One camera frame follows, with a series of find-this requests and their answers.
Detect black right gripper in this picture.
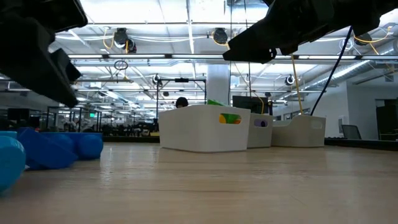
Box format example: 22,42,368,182
222,0,398,64

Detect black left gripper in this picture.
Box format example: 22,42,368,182
0,15,83,108

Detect large blue toy block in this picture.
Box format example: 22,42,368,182
17,126,104,171

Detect light blue toy block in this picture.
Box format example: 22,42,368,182
0,130,27,194

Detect black monitor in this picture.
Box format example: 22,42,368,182
232,95,270,114

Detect white building column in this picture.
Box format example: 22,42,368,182
206,63,231,105

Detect white plastic storage bin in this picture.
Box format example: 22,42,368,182
247,113,274,149
157,104,252,154
271,114,327,148

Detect person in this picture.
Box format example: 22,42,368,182
175,96,190,109

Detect grey office chair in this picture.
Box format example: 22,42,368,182
340,124,362,140

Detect black hanging cable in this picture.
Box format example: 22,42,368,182
243,0,253,99

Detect yellow hanging cable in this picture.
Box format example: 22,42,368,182
290,54,304,116

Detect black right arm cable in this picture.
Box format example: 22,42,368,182
310,26,354,116

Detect black metal stand frame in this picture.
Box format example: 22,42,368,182
155,77,208,106

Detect dark wall screen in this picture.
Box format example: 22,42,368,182
375,98,398,141

